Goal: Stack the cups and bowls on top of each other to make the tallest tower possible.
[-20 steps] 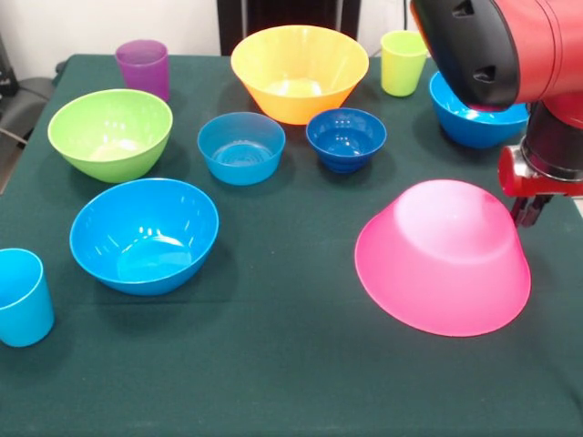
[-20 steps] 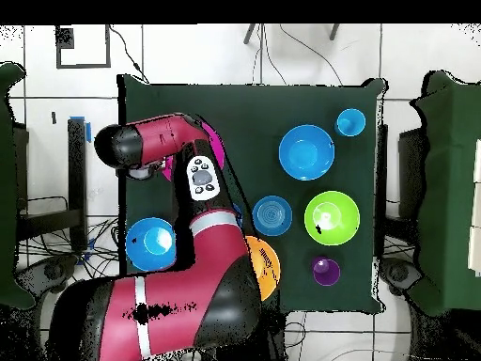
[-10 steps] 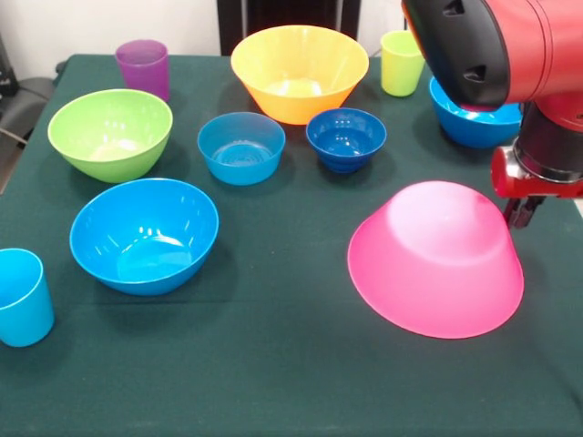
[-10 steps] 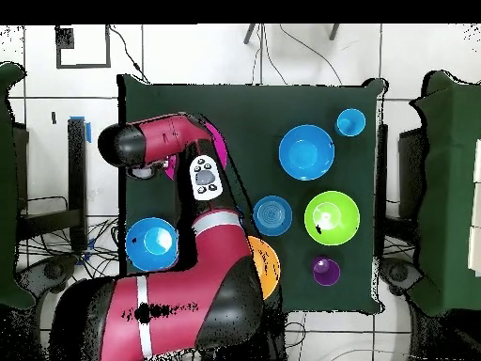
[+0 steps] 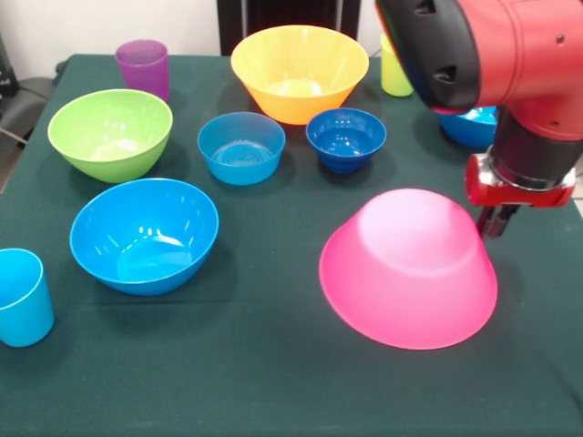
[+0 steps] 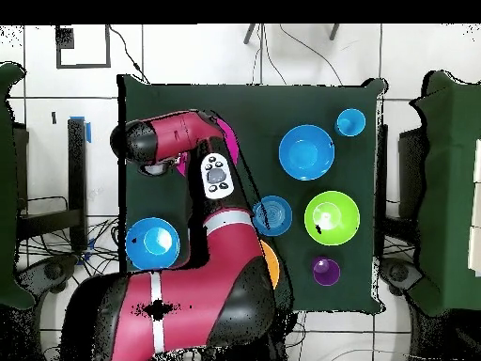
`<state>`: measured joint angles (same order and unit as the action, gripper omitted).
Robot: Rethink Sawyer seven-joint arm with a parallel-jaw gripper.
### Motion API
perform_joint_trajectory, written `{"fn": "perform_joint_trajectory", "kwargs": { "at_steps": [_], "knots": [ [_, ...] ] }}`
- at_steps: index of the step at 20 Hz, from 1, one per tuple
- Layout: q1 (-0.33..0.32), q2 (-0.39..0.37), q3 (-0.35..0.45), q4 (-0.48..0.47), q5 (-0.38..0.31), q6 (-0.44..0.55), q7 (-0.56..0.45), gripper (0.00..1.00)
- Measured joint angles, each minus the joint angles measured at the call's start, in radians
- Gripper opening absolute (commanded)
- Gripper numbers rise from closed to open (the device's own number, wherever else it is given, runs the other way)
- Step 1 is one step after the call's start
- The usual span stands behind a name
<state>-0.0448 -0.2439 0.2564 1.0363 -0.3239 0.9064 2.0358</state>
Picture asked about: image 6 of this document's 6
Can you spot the pink bowl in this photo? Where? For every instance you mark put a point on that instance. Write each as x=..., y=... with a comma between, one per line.
x=231, y=141

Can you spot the orange bowl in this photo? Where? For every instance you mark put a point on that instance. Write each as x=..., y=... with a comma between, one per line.
x=272, y=265

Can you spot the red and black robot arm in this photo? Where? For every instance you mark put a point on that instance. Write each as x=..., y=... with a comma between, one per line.
x=195, y=301

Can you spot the small light blue bowl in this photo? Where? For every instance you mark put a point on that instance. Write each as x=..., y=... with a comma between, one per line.
x=276, y=215

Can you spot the large blue bowl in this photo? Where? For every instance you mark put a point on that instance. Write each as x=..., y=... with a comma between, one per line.
x=306, y=152
x=152, y=242

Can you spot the lime green bowl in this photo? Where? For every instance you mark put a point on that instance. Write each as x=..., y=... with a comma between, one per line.
x=332, y=218

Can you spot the dark green tablecloth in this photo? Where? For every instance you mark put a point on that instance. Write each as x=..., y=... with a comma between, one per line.
x=263, y=105

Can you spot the purple cup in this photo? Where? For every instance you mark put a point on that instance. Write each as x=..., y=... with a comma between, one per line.
x=326, y=271

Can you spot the light blue cup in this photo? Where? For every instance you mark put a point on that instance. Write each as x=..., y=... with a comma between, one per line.
x=350, y=122

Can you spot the grey chair base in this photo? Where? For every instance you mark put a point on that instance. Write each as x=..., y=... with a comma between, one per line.
x=398, y=274
x=52, y=270

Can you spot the green cloth covered table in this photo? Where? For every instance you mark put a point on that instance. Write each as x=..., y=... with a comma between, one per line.
x=7, y=188
x=451, y=188

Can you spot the black stand post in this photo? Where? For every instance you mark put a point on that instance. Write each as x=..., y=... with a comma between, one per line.
x=77, y=169
x=382, y=169

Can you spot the camera tripod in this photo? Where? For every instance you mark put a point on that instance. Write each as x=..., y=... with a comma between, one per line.
x=248, y=34

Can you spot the black square floor frame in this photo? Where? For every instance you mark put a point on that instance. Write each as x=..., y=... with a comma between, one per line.
x=64, y=37

